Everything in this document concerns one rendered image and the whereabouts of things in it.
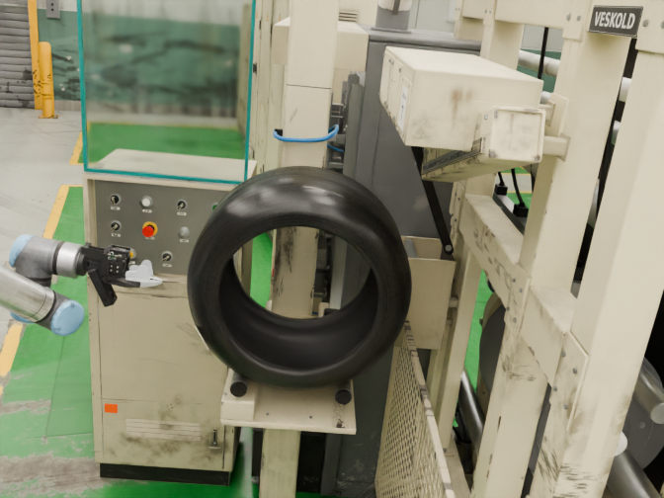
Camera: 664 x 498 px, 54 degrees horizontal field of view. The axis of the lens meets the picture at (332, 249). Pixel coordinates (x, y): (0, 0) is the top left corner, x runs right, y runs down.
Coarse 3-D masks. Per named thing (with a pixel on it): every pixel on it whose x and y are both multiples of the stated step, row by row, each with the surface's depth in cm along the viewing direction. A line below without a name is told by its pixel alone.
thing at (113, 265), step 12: (84, 252) 169; (96, 252) 169; (108, 252) 170; (120, 252) 172; (84, 264) 170; (96, 264) 170; (108, 264) 168; (120, 264) 168; (108, 276) 170; (120, 276) 170
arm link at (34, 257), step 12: (24, 240) 167; (36, 240) 168; (48, 240) 169; (12, 252) 166; (24, 252) 166; (36, 252) 166; (48, 252) 167; (12, 264) 167; (24, 264) 167; (36, 264) 167; (48, 264) 167; (24, 276) 167; (36, 276) 168; (48, 276) 170
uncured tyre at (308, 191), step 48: (240, 192) 165; (288, 192) 157; (336, 192) 158; (240, 240) 157; (384, 240) 160; (192, 288) 164; (240, 288) 192; (384, 288) 162; (240, 336) 189; (288, 336) 197; (336, 336) 196; (384, 336) 167; (288, 384) 172; (336, 384) 176
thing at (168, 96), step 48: (96, 0) 203; (144, 0) 203; (192, 0) 204; (240, 0) 204; (96, 48) 208; (144, 48) 208; (192, 48) 209; (240, 48) 209; (96, 96) 214; (144, 96) 214; (192, 96) 214; (240, 96) 214; (96, 144) 219; (144, 144) 219; (192, 144) 219; (240, 144) 220
